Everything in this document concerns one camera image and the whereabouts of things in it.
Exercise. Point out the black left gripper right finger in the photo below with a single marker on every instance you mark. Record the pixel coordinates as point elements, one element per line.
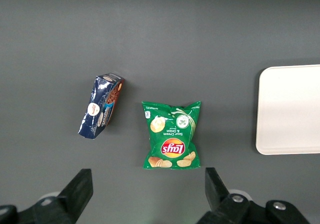
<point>225,201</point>

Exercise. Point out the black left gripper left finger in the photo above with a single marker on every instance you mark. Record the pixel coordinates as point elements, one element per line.
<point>75,194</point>

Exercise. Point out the white rectangular plastic tray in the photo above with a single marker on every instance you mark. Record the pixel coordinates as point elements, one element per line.
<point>290,109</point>

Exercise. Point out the green Lay's chips bag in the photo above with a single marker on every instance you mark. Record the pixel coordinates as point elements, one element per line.
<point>172,136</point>

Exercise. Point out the blue chocolate cookie box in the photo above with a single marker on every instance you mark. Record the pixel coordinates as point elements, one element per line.
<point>98,109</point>

